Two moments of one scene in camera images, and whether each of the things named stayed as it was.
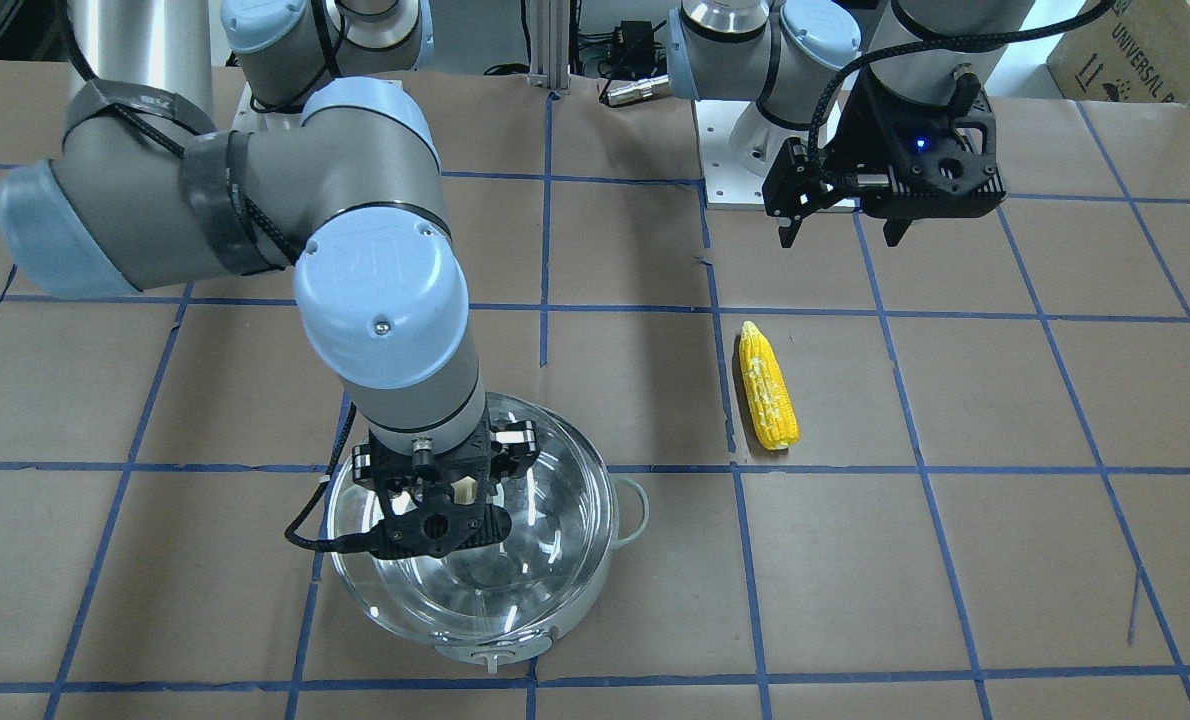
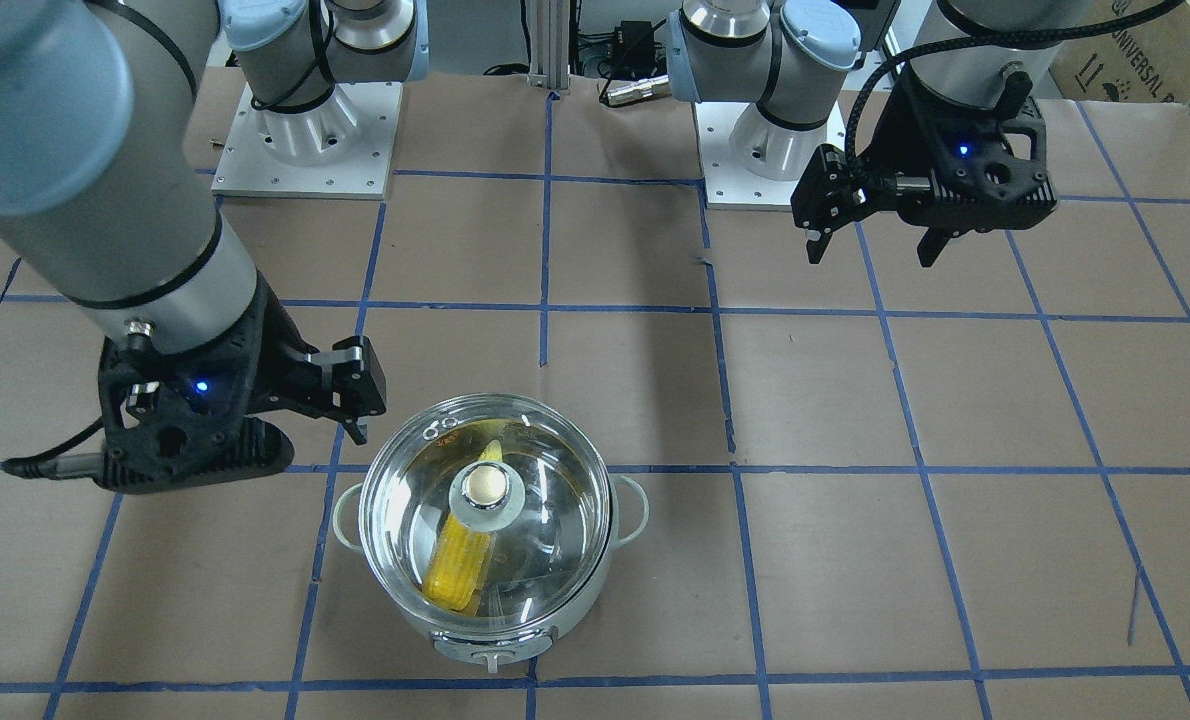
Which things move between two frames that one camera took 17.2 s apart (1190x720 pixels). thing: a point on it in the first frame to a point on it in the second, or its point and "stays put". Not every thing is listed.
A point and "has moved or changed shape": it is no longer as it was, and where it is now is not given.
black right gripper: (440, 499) to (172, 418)
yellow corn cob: (768, 393) to (464, 559)
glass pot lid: (530, 579) has moved or changed shape
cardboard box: (1145, 51) stays put
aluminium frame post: (550, 45) stays put
